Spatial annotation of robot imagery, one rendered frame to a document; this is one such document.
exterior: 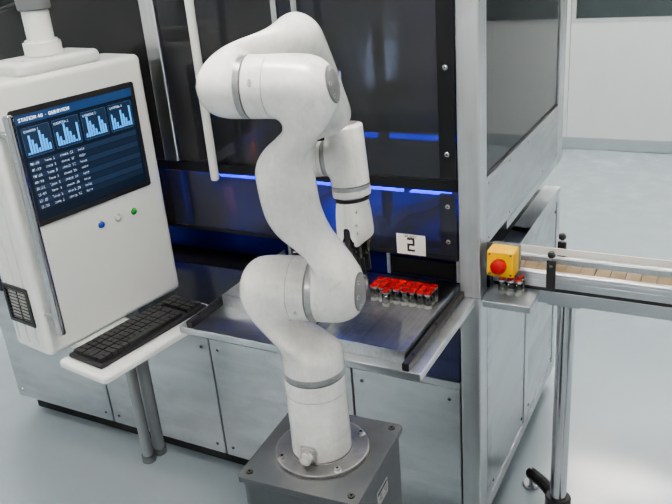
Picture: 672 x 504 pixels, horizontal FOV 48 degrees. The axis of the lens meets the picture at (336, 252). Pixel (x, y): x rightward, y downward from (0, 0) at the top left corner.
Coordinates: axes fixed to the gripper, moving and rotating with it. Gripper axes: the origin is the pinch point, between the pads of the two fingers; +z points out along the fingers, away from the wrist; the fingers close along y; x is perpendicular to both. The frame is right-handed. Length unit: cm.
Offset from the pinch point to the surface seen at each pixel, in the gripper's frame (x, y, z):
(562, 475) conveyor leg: 30, -57, 90
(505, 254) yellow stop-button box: 22.3, -38.4, 11.4
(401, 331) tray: 0.2, -17.0, 24.9
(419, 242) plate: -1.4, -39.6, 9.0
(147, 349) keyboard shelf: -69, 0, 28
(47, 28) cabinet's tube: -87, -10, -59
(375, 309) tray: -10.7, -26.2, 23.6
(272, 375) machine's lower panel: -60, -44, 59
